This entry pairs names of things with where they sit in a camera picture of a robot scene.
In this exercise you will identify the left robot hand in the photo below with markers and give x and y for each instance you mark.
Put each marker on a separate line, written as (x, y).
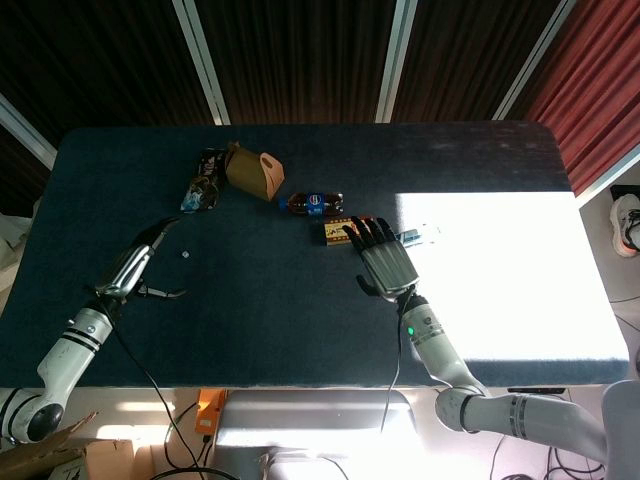
(126, 267)

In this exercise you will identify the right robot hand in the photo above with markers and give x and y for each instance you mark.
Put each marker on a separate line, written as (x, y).
(388, 265)

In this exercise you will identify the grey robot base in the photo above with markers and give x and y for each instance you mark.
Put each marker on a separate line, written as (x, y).
(315, 435)

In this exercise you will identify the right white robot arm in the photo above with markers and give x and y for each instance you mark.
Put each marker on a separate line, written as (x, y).
(465, 380)

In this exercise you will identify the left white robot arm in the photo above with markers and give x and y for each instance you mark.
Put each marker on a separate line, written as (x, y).
(59, 362)

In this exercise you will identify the blue and white packet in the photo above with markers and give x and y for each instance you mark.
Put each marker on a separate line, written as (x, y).
(417, 234)

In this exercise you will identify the yellow and brown snack box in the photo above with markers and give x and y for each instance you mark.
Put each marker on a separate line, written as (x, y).
(341, 232)

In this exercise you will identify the Pepsi cola bottle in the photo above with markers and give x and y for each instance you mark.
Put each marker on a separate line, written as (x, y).
(313, 203)

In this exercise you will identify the dark blue table mat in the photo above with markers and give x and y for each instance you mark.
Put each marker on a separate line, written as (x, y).
(280, 270)

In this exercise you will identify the dark snack bag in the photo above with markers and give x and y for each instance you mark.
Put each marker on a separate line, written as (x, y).
(203, 179)

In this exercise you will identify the brown paper gable box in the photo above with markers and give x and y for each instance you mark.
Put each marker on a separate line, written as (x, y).
(254, 170)

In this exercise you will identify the orange tool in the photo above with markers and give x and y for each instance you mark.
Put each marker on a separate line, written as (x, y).
(209, 413)

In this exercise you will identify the black table control panel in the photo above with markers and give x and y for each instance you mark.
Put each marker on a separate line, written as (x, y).
(536, 390)

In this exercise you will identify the brown cardboard box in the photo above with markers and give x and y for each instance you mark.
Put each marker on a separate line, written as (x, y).
(55, 452)

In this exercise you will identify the white sneaker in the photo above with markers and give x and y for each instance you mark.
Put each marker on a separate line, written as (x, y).
(627, 224)

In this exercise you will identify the red curtain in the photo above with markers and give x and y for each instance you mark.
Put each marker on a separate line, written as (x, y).
(587, 85)

